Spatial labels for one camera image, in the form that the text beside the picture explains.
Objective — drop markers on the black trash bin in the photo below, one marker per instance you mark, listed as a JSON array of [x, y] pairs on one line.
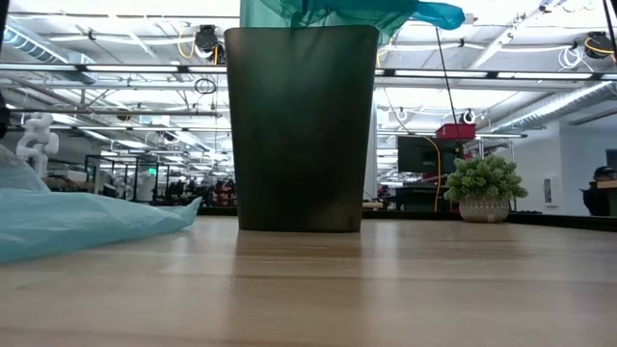
[[299, 135]]

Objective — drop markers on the teal trash bag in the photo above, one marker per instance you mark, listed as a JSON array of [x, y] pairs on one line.
[[347, 12]]

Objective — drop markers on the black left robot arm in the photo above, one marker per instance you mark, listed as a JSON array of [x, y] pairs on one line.
[[3, 123]]

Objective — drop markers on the light blue plastic bag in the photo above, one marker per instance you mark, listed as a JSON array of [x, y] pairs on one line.
[[72, 226]]

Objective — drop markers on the white building column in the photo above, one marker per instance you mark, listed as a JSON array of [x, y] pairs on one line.
[[372, 168]]

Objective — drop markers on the black computer monitor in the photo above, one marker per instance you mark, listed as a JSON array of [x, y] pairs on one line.
[[419, 154]]

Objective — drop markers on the red box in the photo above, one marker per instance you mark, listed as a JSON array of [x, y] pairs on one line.
[[455, 131]]

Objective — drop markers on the thin black pole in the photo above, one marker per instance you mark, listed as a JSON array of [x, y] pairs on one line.
[[446, 67]]

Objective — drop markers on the green fuzzy ball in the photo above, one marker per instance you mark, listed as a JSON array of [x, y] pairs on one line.
[[484, 180]]

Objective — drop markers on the white robot figure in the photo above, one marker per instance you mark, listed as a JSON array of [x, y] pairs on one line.
[[38, 140]]

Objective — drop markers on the person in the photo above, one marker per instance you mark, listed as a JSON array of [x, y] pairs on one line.
[[595, 202]]

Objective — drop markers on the grey ventilation duct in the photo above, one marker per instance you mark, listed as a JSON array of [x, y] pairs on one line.
[[29, 45], [540, 113]]

